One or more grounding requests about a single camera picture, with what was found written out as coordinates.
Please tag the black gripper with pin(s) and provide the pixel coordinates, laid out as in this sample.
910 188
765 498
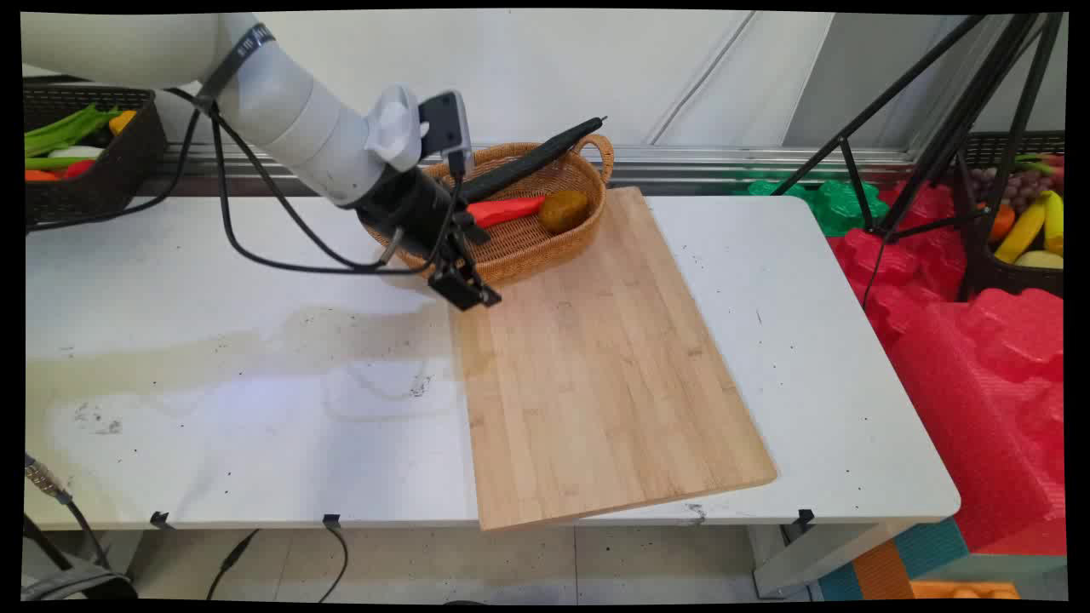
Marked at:
409 209

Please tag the yellow-brown potato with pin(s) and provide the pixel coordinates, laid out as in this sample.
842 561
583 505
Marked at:
564 211

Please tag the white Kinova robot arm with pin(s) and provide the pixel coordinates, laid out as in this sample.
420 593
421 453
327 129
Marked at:
281 111

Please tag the orange-red carrot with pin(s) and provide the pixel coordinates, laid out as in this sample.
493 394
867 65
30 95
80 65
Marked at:
507 209

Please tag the woven wicker basket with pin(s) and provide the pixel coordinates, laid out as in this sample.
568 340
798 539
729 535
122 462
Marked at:
536 247

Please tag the dark green cucumber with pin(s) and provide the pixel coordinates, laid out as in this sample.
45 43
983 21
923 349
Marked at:
528 162

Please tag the bamboo cutting board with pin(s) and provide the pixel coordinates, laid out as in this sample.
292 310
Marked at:
596 366

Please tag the black table clip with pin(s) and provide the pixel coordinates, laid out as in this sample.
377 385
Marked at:
805 517
331 520
159 518

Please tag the black plastic vegetable crate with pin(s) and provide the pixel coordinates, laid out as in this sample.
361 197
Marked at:
119 174

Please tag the small orange vegetable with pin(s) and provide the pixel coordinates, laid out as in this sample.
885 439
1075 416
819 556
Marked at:
122 121

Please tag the green foam mat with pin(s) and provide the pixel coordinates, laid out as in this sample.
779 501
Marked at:
839 209

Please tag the red pepper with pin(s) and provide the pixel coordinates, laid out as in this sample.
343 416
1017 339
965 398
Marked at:
78 169

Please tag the white radish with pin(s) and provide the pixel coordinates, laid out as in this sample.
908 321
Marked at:
77 153

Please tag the green celery stalks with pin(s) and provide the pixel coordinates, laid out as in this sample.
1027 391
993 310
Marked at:
64 129

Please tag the orange carrot in crate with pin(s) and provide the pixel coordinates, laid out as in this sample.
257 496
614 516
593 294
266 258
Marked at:
38 175

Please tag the white table leg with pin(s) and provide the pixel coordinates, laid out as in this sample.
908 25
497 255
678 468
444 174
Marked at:
817 558

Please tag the black tripod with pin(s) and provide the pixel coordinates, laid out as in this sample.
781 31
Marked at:
945 128

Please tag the grey bag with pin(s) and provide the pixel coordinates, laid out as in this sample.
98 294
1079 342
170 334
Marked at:
81 587

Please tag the black fruit basket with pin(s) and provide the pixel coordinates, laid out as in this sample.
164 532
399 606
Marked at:
988 272

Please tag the red foam mat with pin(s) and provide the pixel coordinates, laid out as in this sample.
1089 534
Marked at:
979 383

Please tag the teal and orange foam block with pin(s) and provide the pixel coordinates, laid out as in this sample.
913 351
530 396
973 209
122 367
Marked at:
903 562

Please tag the purple grape bunch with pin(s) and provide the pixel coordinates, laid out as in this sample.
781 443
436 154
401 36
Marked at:
1018 187

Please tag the yellow banana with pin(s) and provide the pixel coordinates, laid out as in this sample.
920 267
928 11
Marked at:
1022 232
1054 220

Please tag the pale yellow pear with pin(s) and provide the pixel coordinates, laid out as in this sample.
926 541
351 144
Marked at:
1039 260

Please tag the orange foam tray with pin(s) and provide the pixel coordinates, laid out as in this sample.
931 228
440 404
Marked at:
962 590

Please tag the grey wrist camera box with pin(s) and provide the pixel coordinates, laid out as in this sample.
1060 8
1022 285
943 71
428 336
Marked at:
444 126

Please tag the aluminium wall rail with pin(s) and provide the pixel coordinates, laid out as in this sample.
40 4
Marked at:
724 157

